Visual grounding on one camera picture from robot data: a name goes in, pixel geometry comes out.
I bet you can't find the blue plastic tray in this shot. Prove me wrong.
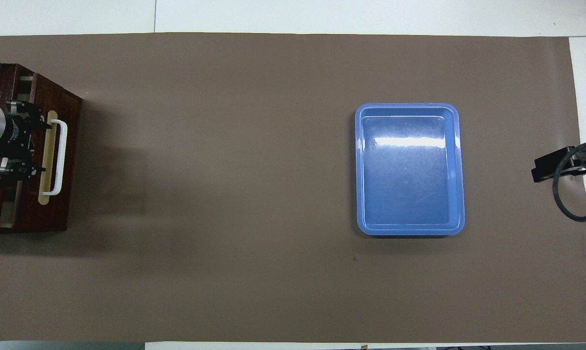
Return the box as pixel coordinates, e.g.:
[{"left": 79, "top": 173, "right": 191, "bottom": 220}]
[{"left": 355, "top": 103, "right": 465, "bottom": 237}]

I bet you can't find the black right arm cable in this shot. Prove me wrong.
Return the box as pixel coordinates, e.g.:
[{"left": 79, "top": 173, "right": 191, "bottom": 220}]
[{"left": 552, "top": 140, "right": 586, "bottom": 223}]

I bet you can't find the dark wooden drawer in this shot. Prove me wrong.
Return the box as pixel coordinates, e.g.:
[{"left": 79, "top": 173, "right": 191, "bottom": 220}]
[{"left": 0, "top": 72, "right": 76, "bottom": 233}]

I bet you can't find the white drawer handle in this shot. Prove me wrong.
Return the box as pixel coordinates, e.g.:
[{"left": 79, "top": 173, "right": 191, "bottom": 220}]
[{"left": 42, "top": 119, "right": 69, "bottom": 196}]

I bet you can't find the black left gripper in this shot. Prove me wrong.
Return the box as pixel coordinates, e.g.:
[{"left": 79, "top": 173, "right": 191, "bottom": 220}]
[{"left": 0, "top": 100, "right": 53, "bottom": 182}]

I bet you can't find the brown paper table mat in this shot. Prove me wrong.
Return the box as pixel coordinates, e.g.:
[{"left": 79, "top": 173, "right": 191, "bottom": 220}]
[{"left": 0, "top": 32, "right": 586, "bottom": 343}]

